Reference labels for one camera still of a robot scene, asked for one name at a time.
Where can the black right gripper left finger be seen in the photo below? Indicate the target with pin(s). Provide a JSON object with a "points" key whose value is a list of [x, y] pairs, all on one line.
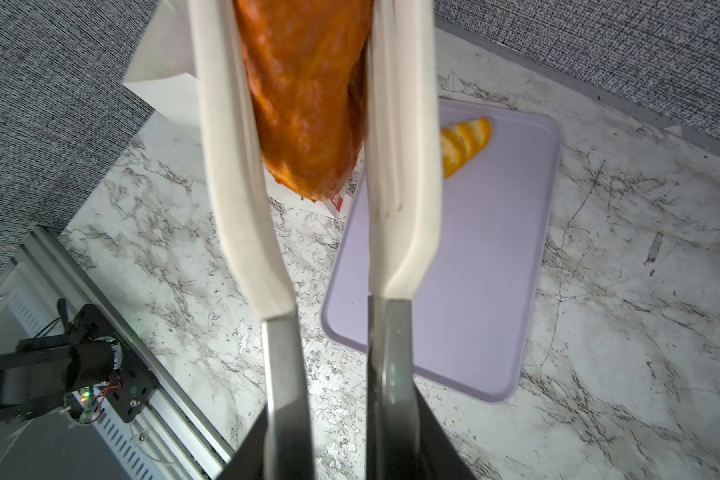
{"points": [[248, 461]]}

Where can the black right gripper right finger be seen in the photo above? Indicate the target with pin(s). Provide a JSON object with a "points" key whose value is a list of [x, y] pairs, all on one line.
{"points": [[438, 458]]}

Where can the white steel food tongs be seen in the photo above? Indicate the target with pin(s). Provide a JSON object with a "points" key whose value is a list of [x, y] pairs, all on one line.
{"points": [[404, 175]]}

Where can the orange triangular pastry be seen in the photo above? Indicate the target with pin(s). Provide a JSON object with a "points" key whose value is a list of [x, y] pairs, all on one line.
{"points": [[305, 73]]}

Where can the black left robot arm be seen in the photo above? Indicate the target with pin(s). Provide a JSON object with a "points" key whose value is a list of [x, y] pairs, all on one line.
{"points": [[36, 378]]}

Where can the small golden bread roll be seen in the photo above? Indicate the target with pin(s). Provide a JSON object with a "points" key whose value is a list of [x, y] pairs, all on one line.
{"points": [[461, 142]]}

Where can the lilac plastic tray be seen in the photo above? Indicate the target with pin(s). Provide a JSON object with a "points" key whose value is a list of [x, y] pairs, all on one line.
{"points": [[472, 312]]}

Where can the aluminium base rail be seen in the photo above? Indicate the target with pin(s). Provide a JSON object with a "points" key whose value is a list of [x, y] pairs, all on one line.
{"points": [[139, 423]]}

